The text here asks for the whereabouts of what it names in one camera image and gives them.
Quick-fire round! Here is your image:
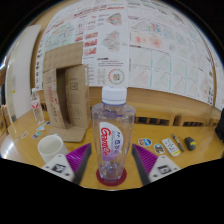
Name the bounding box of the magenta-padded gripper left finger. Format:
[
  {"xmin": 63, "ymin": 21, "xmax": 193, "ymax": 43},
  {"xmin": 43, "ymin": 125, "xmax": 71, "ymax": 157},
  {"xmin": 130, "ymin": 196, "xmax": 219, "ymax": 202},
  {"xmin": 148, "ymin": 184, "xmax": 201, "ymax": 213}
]
[{"xmin": 41, "ymin": 142, "xmax": 93, "ymax": 186}]

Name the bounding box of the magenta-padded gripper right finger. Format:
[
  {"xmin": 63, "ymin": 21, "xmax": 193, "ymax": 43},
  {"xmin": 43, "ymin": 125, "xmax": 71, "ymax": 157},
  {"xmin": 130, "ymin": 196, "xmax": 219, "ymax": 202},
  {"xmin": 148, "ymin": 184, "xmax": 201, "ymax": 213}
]
[{"xmin": 131, "ymin": 143, "xmax": 182, "ymax": 187}]

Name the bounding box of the clear plastic water bottle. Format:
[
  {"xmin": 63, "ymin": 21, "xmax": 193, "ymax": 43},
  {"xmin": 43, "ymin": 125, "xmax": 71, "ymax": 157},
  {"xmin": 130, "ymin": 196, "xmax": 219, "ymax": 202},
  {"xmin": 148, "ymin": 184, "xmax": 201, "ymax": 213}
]
[{"xmin": 91, "ymin": 85, "xmax": 137, "ymax": 184}]

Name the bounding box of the round dark-rimmed sticker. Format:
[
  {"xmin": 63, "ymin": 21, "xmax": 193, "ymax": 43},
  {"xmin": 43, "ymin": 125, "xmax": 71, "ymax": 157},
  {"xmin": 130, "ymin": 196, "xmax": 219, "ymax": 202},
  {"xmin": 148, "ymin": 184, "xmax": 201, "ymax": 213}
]
[{"xmin": 153, "ymin": 143, "xmax": 166, "ymax": 155}]

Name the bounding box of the white cup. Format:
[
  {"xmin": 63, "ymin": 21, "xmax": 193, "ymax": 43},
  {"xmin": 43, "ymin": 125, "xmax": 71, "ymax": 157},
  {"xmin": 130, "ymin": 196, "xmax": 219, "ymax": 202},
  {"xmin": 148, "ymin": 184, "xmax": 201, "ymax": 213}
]
[{"xmin": 37, "ymin": 133, "xmax": 69, "ymax": 164}]

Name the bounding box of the white remote control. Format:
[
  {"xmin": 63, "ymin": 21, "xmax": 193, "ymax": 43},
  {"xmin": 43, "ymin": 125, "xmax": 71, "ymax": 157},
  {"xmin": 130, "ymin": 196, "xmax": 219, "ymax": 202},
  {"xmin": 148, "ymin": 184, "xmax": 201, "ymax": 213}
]
[{"xmin": 161, "ymin": 137, "xmax": 181, "ymax": 157}]

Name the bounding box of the dark pen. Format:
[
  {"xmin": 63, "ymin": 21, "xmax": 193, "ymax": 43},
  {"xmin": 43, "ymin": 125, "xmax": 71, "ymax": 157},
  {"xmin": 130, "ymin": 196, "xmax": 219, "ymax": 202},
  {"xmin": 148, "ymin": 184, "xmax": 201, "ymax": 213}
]
[{"xmin": 171, "ymin": 133, "xmax": 185, "ymax": 153}]

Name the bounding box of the round blue white sticker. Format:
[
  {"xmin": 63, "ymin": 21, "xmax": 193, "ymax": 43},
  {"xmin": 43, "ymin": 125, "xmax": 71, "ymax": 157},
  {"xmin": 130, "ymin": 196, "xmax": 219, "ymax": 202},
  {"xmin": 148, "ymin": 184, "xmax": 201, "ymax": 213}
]
[{"xmin": 137, "ymin": 137, "xmax": 153, "ymax": 148}]

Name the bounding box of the small black oval device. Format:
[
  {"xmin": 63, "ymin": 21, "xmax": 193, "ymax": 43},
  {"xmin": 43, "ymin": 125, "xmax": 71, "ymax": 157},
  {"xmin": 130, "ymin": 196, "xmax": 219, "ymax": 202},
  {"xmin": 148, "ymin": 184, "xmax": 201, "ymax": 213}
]
[{"xmin": 184, "ymin": 136, "xmax": 197, "ymax": 152}]

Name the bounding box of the rectangular blue red sticker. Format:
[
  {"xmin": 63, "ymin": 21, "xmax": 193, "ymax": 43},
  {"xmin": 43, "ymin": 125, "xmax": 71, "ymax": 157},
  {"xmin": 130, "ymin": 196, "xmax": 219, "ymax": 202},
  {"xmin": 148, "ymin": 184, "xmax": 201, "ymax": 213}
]
[{"xmin": 31, "ymin": 131, "xmax": 43, "ymax": 141}]

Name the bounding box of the flat round red coaster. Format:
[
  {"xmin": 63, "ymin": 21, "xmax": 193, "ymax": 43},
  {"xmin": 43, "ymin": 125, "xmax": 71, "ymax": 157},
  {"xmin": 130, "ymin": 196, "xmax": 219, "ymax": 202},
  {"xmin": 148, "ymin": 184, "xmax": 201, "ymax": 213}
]
[{"xmin": 95, "ymin": 166, "xmax": 128, "ymax": 187}]

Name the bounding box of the small red-labelled clear bottle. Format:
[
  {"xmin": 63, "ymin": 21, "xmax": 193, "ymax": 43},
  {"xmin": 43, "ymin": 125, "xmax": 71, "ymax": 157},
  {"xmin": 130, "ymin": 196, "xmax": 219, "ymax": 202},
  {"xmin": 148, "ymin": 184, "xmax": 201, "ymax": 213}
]
[{"xmin": 30, "ymin": 87, "xmax": 45, "ymax": 125}]

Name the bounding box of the black bag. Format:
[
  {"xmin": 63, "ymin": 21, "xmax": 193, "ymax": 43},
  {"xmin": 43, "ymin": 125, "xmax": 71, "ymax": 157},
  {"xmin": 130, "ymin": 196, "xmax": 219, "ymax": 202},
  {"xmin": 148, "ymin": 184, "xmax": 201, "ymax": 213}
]
[{"xmin": 214, "ymin": 116, "xmax": 224, "ymax": 143}]

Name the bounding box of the open brown cardboard box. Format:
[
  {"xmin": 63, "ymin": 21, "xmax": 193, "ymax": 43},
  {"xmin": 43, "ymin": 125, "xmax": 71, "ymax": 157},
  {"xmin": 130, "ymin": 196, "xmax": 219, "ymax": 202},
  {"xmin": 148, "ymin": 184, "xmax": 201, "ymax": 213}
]
[{"xmin": 42, "ymin": 41, "xmax": 92, "ymax": 143}]

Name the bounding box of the wooden slatted wall ledge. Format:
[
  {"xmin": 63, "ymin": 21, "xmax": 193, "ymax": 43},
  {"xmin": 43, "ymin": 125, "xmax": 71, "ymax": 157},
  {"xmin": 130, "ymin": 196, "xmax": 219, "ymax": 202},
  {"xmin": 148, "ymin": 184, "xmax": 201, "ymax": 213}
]
[{"xmin": 133, "ymin": 105, "xmax": 218, "ymax": 128}]

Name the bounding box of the wall poster display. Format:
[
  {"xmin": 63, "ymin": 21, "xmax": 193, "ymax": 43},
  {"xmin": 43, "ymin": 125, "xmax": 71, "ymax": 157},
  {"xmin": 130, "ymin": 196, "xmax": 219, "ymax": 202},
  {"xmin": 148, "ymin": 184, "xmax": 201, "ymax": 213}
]
[{"xmin": 34, "ymin": 0, "xmax": 223, "ymax": 108}]

